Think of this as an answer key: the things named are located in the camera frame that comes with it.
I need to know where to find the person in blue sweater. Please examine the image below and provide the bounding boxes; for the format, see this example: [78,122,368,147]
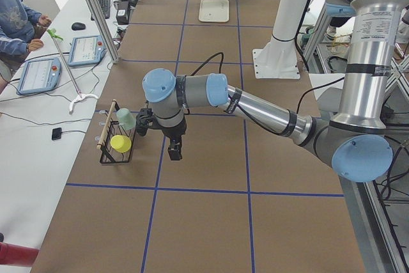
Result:
[1,0,52,73]

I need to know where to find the red cylinder object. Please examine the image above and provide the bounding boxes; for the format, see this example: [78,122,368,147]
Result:
[1,242,40,267]

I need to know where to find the teach pendant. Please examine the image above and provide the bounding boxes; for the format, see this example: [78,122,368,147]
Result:
[16,58,61,95]
[68,35,106,66]

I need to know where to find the cream rabbit tray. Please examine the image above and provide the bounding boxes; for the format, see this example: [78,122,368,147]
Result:
[198,0,229,23]

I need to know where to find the small black puck device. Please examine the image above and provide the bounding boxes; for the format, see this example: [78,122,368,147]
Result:
[51,127,63,141]

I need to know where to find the black wire cup rack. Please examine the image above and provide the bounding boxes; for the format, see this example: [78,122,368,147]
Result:
[97,100,136,164]

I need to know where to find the far teach pendant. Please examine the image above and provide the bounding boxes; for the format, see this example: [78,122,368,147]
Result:
[68,35,106,66]

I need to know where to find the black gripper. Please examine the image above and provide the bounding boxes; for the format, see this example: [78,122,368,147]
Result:
[135,108,158,136]

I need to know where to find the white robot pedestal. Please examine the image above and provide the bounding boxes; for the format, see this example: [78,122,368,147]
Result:
[252,0,310,80]

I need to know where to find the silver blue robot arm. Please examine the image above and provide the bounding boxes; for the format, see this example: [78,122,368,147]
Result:
[142,0,408,182]

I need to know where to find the black computer mouse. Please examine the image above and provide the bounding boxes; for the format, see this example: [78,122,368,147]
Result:
[71,22,86,31]

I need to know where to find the aluminium frame post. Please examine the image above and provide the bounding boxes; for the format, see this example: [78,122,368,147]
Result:
[86,0,120,64]

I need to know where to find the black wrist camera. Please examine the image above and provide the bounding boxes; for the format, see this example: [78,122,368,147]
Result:
[167,139,183,161]

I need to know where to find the green cup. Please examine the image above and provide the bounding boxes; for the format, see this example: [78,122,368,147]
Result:
[116,108,136,130]

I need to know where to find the black keyboard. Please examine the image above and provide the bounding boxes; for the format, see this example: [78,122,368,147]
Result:
[98,0,111,19]

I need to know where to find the wooden rack handle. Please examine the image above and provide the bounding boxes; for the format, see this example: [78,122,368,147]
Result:
[96,99,117,150]

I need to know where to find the black power adapter box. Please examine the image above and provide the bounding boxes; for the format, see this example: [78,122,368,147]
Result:
[116,1,130,25]

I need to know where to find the yellow cup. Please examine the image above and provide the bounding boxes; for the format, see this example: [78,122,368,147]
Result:
[110,135,132,153]

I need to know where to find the white green reacher stick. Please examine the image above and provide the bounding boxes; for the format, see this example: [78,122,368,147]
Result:
[47,29,99,114]

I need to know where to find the near teach pendant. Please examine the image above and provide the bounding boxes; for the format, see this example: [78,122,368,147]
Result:
[16,58,61,95]

